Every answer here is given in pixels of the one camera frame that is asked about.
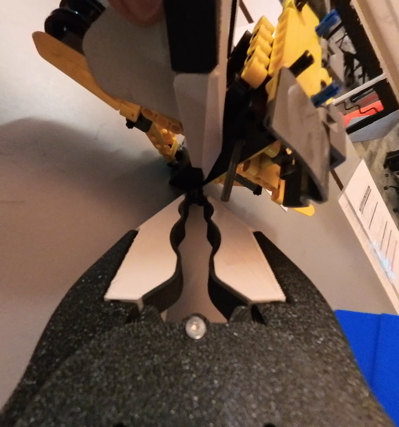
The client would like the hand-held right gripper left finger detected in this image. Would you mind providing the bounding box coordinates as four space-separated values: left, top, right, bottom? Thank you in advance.
103 195 188 316

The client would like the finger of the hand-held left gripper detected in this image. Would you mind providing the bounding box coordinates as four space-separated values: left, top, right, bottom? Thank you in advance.
84 0 236 179

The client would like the small black connector piece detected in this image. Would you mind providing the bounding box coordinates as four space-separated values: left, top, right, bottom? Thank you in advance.
185 187 207 209

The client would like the dark grey axle rod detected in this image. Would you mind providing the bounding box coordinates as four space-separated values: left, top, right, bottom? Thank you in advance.
220 140 245 201

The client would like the white printed paper sheet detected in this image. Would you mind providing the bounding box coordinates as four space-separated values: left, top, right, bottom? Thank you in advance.
338 159 399 316

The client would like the blue plastic bin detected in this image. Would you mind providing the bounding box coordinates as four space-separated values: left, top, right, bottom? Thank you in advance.
334 308 399 427

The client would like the person's left hand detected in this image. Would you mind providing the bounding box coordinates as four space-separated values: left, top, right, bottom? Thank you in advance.
112 0 164 24

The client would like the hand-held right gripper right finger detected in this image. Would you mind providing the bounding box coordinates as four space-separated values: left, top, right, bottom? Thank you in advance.
201 196 286 317

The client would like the yellow building block vehicle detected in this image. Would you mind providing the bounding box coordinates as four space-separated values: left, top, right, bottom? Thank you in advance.
32 0 348 217

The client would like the red box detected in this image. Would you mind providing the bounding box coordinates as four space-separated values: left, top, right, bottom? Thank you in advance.
342 95 387 129

